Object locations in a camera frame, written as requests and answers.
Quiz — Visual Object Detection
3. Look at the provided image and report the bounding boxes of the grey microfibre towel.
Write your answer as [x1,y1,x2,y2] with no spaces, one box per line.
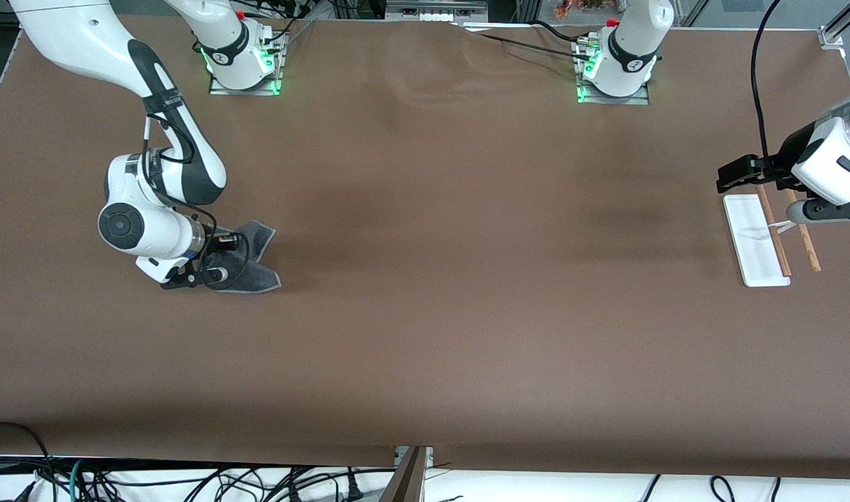
[205,220,282,294]

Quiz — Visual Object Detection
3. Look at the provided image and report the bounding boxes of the orange artificial flowers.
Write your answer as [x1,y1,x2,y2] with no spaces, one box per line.
[554,0,624,18]

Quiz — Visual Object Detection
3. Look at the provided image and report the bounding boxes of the white power strip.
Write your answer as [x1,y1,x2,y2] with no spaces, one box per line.
[386,0,488,22]

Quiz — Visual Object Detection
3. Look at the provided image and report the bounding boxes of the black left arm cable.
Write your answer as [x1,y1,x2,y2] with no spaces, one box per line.
[750,0,782,169]

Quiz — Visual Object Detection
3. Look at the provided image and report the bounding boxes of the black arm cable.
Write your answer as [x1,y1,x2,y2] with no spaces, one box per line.
[750,0,782,169]
[143,115,252,291]

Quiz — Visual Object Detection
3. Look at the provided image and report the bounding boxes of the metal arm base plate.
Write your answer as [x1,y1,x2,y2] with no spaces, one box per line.
[208,75,284,97]
[576,84,651,106]

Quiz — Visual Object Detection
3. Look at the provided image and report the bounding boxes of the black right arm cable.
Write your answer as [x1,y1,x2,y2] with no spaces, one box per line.
[143,115,252,291]

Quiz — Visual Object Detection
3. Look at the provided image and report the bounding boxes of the aluminium frame profile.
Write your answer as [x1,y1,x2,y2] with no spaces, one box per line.
[819,0,850,50]

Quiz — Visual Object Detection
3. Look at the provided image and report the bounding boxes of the thick black looped cable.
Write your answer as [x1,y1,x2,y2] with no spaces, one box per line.
[0,422,57,502]

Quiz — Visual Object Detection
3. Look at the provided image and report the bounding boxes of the black cable on table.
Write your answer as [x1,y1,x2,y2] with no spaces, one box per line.
[475,31,593,59]
[533,20,589,43]

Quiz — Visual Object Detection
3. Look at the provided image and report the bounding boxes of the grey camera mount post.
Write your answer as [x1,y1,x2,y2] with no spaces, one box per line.
[379,446,432,502]

